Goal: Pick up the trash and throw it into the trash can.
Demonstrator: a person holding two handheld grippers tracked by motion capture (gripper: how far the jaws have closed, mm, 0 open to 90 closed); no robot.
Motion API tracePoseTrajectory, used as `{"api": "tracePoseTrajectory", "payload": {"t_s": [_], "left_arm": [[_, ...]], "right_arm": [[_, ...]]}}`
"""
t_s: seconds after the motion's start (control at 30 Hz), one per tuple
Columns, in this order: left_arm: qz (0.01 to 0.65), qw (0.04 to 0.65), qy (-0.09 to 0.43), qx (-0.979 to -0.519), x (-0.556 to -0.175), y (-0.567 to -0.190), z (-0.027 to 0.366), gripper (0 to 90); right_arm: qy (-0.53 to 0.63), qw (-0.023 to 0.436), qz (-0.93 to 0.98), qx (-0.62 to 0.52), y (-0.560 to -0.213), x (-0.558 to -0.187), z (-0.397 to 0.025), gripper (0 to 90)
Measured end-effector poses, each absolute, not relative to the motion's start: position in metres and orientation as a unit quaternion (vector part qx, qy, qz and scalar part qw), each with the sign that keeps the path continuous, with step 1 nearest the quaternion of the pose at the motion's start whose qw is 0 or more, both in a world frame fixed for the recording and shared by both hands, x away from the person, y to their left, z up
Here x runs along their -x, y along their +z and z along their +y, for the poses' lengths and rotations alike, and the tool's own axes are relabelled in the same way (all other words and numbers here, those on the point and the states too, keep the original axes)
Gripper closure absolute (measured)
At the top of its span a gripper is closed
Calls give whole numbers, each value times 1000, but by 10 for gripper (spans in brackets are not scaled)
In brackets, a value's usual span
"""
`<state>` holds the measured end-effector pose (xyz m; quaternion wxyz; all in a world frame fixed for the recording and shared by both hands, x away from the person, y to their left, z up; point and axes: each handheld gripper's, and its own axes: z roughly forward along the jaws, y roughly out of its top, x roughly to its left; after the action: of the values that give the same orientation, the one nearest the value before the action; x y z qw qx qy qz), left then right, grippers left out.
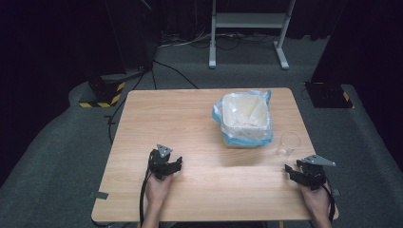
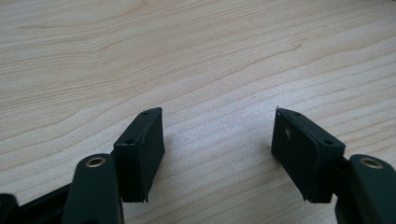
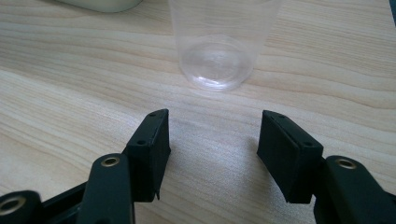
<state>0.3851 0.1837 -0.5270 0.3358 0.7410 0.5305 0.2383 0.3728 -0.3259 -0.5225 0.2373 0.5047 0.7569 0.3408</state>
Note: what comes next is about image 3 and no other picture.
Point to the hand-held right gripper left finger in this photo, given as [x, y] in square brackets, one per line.
[149, 155]

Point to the pale green rounded object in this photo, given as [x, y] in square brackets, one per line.
[102, 4]

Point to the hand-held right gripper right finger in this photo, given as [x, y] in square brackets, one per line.
[289, 158]

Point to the clear plastic cup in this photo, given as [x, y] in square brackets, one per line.
[218, 40]

